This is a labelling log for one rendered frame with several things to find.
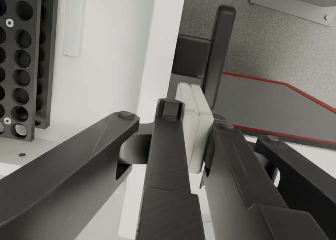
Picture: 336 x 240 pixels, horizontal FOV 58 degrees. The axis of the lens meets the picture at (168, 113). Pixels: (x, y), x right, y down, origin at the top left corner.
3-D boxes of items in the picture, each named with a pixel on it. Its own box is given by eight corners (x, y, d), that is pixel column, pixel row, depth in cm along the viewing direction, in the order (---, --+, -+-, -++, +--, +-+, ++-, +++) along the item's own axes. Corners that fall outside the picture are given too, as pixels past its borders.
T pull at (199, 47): (234, 7, 21) (238, 6, 20) (211, 109, 23) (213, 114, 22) (183, -3, 21) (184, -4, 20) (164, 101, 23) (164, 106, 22)
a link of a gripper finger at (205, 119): (198, 113, 14) (215, 116, 14) (189, 82, 20) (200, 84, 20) (185, 173, 14) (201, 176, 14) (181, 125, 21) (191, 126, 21)
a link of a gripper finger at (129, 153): (174, 174, 13) (103, 163, 12) (173, 131, 17) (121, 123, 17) (181, 141, 12) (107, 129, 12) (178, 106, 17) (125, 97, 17)
